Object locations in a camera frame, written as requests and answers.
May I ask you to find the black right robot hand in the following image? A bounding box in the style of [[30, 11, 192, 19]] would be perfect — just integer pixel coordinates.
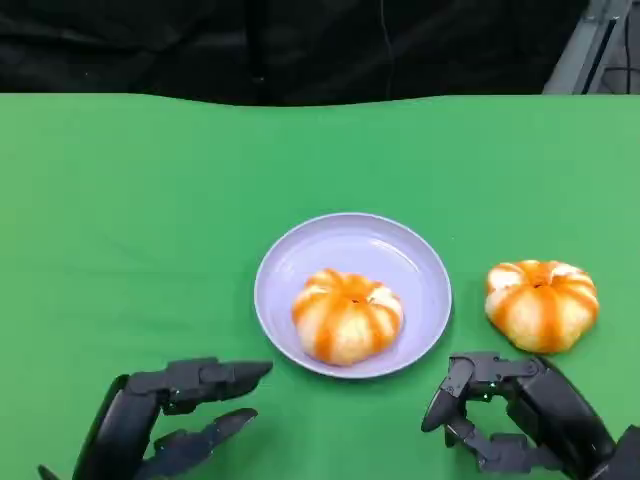
[[420, 352, 619, 480]]

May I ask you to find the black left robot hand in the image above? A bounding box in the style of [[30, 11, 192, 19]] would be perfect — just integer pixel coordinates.
[[69, 356, 275, 480]]

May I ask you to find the orange and white bread roll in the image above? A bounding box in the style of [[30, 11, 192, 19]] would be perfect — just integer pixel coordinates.
[[291, 268, 404, 368], [483, 258, 600, 354]]

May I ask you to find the lilac plate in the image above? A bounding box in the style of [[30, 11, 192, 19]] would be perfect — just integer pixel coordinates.
[[253, 212, 454, 380]]

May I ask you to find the green table cloth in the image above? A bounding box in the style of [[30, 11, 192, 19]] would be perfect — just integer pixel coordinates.
[[0, 93, 640, 480]]

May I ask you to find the black backdrop curtain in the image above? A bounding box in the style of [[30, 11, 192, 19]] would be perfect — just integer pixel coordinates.
[[0, 0, 591, 107]]

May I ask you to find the black floor cable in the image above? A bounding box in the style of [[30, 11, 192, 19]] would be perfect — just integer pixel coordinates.
[[602, 63, 640, 87]]

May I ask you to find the grey metal frame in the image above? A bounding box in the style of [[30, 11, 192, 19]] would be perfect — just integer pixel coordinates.
[[542, 0, 634, 96]]

